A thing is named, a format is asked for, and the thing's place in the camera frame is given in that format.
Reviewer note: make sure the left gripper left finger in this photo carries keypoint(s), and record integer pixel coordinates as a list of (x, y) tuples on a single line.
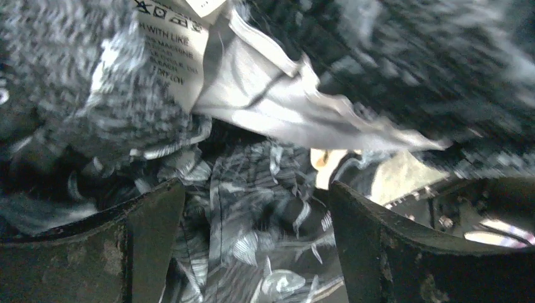
[(118, 255)]

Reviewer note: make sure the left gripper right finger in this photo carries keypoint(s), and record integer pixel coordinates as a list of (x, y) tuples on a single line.
[(386, 257)]

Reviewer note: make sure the dark leaf print shorts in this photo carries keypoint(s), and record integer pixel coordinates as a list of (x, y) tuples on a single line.
[(257, 108)]

